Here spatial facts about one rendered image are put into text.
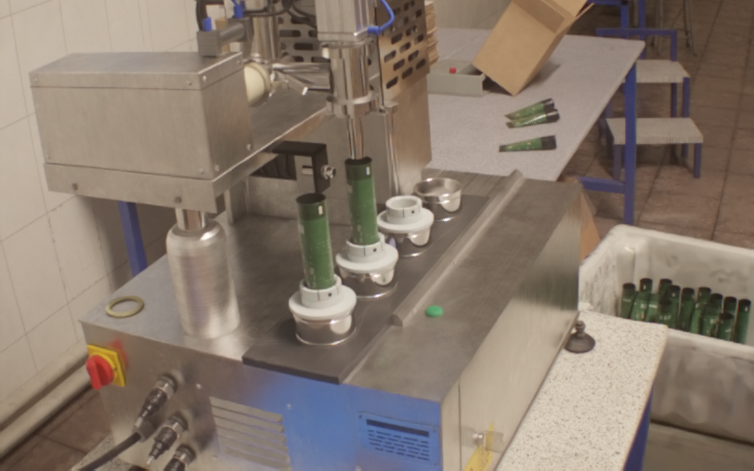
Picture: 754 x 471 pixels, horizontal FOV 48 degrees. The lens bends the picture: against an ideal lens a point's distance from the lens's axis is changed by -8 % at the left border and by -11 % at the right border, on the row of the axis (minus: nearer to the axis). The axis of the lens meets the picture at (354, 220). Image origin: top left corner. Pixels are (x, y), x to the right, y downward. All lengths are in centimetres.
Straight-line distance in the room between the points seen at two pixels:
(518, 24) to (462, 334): 178
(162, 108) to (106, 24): 193
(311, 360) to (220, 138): 25
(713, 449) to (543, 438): 57
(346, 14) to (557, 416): 67
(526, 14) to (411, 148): 142
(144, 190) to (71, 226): 181
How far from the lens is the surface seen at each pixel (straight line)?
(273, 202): 135
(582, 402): 138
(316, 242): 96
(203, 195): 98
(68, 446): 275
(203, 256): 103
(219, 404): 108
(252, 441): 109
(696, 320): 199
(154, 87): 97
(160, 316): 114
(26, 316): 274
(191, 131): 96
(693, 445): 181
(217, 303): 105
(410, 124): 132
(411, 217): 116
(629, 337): 154
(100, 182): 107
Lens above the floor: 156
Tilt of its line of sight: 24 degrees down
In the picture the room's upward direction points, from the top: 5 degrees counter-clockwise
